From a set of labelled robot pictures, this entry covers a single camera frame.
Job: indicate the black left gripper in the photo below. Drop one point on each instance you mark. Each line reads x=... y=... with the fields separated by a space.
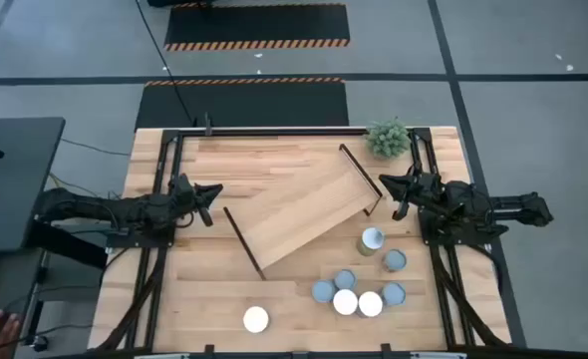
x=184 y=192

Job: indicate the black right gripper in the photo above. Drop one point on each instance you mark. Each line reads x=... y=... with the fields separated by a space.
x=426 y=192

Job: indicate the tall peaches can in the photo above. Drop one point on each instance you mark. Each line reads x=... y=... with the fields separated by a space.
x=373 y=238

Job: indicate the short green tuna fish can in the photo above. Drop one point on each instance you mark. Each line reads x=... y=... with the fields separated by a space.
x=345 y=278

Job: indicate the tall carrots can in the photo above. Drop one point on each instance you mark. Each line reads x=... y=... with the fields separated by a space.
x=370 y=303

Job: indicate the tall mixed vegetables can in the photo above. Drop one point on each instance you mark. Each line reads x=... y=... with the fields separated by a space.
x=345 y=301

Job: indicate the short green peas can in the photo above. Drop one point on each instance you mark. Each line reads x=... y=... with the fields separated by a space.
x=323 y=290

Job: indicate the tall red tomato can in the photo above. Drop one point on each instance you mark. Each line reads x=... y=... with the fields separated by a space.
x=255 y=319

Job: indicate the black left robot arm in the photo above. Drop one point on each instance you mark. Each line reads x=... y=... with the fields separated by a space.
x=139 y=209

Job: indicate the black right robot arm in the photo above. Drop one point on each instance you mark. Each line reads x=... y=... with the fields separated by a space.
x=518 y=207

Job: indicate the bushy succulent in white pot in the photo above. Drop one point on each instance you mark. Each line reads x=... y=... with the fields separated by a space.
x=387 y=139

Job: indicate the short can grey lid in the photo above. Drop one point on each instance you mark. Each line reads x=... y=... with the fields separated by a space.
x=393 y=294
x=395 y=259

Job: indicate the black hazard-striped floor mat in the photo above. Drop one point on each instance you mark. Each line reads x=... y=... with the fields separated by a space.
x=244 y=105
x=256 y=25

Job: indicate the black desk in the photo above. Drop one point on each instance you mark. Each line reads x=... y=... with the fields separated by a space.
x=15 y=189

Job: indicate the black power plug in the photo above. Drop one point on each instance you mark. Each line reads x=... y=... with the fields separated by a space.
x=37 y=343

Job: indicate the black aluminium rig frame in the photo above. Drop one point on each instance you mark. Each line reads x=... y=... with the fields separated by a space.
x=274 y=132

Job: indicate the wooden shelf black metal frame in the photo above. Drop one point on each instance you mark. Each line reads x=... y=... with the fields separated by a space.
x=299 y=214

